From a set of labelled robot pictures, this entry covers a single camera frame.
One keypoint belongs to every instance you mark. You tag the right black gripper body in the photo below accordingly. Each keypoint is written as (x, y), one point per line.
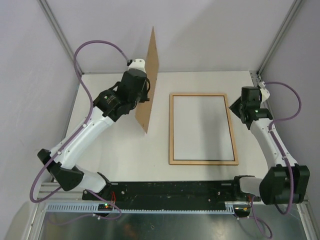
(243, 105)

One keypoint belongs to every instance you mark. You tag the aluminium corner post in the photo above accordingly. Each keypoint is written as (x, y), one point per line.
(52, 20)
(282, 31)

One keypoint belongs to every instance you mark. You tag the wooden picture frame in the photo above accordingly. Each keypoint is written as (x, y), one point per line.
(200, 162)

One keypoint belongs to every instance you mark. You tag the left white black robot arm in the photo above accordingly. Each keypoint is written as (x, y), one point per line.
(107, 108)

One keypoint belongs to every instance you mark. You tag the brown frame backing board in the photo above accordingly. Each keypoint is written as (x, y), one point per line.
(143, 110)

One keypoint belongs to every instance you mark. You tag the shiny metal floor sheet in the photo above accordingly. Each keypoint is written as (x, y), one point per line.
(130, 226)

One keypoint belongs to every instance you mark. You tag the aluminium front rail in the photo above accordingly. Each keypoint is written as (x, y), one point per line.
(47, 192)

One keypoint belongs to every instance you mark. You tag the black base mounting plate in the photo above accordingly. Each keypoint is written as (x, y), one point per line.
(180, 203)

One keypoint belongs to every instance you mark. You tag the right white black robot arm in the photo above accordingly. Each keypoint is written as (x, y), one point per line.
(286, 181)

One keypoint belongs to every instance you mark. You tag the right aluminium corner post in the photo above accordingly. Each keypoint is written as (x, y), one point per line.
(282, 31)

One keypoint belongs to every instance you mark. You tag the landscape photo print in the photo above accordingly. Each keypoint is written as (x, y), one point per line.
(202, 127)

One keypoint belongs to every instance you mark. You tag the grey slotted cable duct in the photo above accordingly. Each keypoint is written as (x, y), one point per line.
(95, 208)

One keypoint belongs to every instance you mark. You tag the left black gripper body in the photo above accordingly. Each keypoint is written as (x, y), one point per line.
(140, 97)

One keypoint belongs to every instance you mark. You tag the left aluminium corner post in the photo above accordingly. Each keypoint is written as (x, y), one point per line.
(52, 20)

